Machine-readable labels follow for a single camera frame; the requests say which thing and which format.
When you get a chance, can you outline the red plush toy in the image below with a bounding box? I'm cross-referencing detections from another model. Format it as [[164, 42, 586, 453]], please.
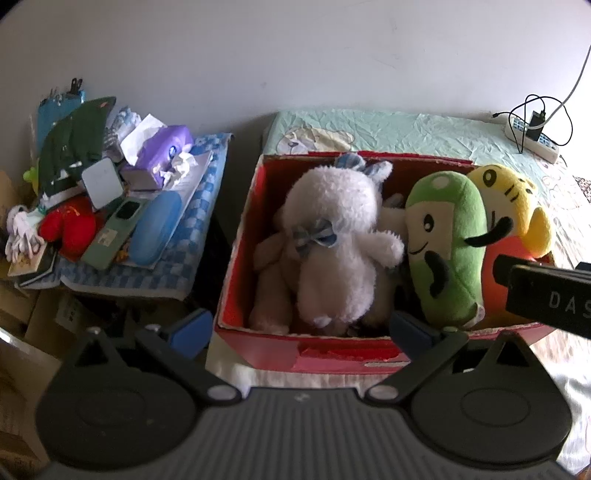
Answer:
[[39, 196, 105, 266]]

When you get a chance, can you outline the yellow plush tiger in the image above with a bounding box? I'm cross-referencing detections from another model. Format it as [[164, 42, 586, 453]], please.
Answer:
[[466, 165, 555, 324]]

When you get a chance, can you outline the green plush toy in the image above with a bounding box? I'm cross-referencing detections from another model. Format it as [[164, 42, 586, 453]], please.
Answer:
[[398, 171, 514, 329]]

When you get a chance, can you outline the white cable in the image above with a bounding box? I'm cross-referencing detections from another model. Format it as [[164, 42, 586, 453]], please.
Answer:
[[556, 44, 591, 112]]

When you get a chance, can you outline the blue pen holder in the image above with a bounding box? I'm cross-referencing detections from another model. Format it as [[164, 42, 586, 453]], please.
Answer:
[[36, 78, 86, 148]]

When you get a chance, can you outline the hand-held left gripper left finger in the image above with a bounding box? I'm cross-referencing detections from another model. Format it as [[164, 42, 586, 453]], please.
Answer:
[[60, 308, 241, 403]]

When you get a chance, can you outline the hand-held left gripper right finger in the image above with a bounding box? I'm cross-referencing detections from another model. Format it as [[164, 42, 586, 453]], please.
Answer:
[[365, 310, 539, 403]]

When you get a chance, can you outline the red cardboard box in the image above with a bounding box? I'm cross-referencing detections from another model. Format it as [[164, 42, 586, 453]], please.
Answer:
[[216, 150, 561, 376]]

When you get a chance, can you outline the dark green bag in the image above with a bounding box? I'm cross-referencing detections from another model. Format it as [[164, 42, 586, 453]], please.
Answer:
[[37, 96, 117, 195]]

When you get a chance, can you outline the small book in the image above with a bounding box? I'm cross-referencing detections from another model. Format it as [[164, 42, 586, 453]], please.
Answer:
[[7, 244, 58, 289]]

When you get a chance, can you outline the green phone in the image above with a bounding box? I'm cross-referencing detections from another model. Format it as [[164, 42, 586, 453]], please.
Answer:
[[82, 196, 149, 271]]

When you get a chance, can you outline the blue glasses case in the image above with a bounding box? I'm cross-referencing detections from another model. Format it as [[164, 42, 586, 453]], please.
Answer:
[[128, 191, 183, 267]]

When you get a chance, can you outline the black power adapter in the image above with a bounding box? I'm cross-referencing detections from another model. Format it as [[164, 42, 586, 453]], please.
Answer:
[[526, 110, 546, 141]]

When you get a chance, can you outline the white square device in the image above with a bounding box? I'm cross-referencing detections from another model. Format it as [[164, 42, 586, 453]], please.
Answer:
[[82, 158, 124, 208]]

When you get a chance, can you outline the white power strip with charger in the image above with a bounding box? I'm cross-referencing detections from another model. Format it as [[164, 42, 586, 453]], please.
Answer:
[[492, 95, 574, 153]]

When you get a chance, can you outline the white plush rabbit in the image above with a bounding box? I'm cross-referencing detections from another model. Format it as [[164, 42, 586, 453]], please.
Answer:
[[274, 154, 406, 329]]

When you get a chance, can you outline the pink plush bear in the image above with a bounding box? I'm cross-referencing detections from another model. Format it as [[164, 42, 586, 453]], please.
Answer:
[[249, 205, 306, 335]]

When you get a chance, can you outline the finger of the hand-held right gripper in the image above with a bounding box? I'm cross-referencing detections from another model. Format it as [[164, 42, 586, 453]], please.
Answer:
[[493, 254, 539, 289]]

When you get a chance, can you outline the blue checkered cloth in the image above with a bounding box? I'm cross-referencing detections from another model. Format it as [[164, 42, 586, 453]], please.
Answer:
[[60, 133, 234, 301]]

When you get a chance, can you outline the purple tissue pack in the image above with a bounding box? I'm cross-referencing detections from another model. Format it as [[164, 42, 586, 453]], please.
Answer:
[[121, 114, 195, 185]]

